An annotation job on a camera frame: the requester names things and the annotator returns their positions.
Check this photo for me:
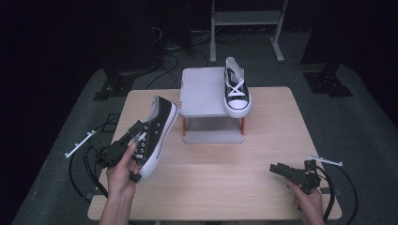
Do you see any person's left hand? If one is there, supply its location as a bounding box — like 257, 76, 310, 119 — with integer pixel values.
106, 142, 141, 199

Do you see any black canvas sneaker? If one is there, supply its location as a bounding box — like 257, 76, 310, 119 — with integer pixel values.
129, 96, 179, 184
223, 56, 253, 119

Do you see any white metal desk frame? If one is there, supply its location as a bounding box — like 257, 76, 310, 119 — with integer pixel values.
209, 0, 289, 64

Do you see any person's right hand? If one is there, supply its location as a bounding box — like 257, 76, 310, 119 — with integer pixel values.
286, 181, 325, 218

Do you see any white two-tier shoe rack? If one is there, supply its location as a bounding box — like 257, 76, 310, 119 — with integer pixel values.
177, 67, 252, 144

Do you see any thick black cable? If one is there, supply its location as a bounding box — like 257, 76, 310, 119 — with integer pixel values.
82, 143, 110, 199

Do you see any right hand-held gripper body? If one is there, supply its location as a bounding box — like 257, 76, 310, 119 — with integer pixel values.
285, 155, 344, 195

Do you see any thin black cable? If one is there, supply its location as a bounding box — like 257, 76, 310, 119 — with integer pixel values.
69, 121, 107, 201

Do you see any bundle of black floor cables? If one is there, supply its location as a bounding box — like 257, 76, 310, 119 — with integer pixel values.
145, 26, 210, 90

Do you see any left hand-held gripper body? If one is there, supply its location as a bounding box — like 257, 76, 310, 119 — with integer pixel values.
64, 129, 134, 168

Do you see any black stand base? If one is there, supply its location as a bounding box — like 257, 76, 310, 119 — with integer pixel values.
92, 59, 159, 102
302, 60, 354, 98

